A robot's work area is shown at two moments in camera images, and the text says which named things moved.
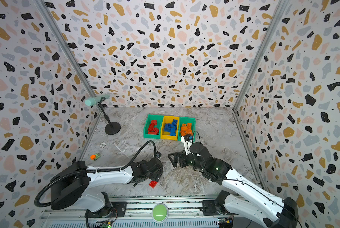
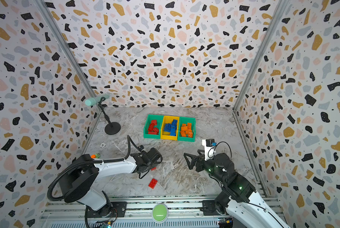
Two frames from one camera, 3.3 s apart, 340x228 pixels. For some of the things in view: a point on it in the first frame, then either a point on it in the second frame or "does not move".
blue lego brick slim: [167, 128] does not move
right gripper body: [192, 160] → [212, 167]
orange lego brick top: [184, 129] does not move
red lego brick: [151, 127] does not move
